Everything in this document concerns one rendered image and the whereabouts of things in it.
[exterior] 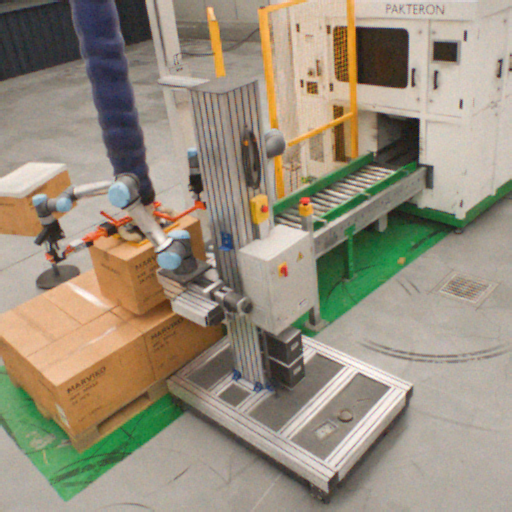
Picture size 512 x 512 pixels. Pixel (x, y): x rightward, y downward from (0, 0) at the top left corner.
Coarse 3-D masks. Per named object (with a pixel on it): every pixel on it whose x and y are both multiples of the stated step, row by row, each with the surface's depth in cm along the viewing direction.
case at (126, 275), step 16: (192, 224) 373; (96, 240) 366; (112, 240) 364; (192, 240) 377; (96, 256) 364; (112, 256) 349; (128, 256) 344; (144, 256) 350; (96, 272) 374; (112, 272) 359; (128, 272) 345; (144, 272) 353; (112, 288) 369; (128, 288) 354; (144, 288) 357; (160, 288) 367; (128, 304) 364; (144, 304) 361
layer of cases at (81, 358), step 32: (64, 288) 424; (96, 288) 419; (0, 320) 398; (32, 320) 393; (64, 320) 389; (96, 320) 384; (128, 320) 380; (160, 320) 376; (0, 352) 408; (32, 352) 362; (64, 352) 359; (96, 352) 355; (128, 352) 362; (160, 352) 381; (192, 352) 402; (32, 384) 376; (64, 384) 336; (96, 384) 352; (128, 384) 370; (64, 416) 349; (96, 416) 359
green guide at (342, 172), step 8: (360, 160) 546; (368, 160) 555; (344, 168) 533; (352, 168) 541; (328, 176) 520; (336, 176) 527; (344, 176) 535; (312, 184) 509; (320, 184) 515; (328, 184) 522; (296, 192) 498; (304, 192) 502; (312, 192) 510; (288, 200) 491; (296, 200) 498; (280, 208) 486
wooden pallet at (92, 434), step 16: (224, 336) 420; (176, 368) 395; (16, 384) 417; (160, 384) 389; (128, 400) 374; (144, 400) 389; (48, 416) 386; (112, 416) 380; (128, 416) 378; (96, 432) 363; (80, 448) 358
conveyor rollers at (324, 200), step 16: (352, 176) 536; (368, 176) 533; (384, 176) 531; (320, 192) 520; (336, 192) 512; (352, 192) 507; (288, 208) 494; (320, 208) 489; (288, 224) 471; (208, 256) 441
